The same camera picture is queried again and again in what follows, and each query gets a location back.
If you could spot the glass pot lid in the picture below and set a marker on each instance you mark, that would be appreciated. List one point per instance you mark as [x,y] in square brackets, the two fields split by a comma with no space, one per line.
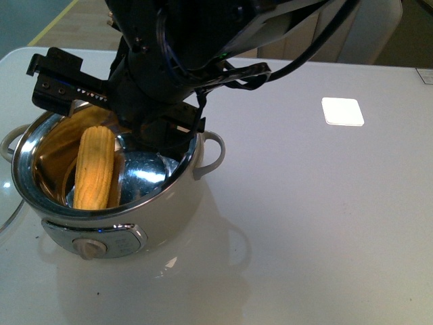
[11,201]

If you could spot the yellow corn cob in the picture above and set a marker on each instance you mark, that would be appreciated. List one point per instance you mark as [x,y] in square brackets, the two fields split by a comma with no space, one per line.
[94,168]

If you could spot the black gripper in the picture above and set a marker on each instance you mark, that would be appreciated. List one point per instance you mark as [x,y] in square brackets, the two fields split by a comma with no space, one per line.
[145,103]

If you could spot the cream electric cooking pot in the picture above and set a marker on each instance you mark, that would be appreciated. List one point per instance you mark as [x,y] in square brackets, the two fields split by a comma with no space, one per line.
[153,194]

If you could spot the grey label sticker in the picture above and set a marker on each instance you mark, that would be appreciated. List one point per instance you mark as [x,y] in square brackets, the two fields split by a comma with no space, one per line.
[426,75]

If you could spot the right beige upholstered chair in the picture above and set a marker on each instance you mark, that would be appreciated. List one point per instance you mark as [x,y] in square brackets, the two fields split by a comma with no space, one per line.
[359,40]

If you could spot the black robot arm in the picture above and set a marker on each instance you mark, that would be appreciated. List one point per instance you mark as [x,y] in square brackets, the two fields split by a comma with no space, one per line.
[170,56]

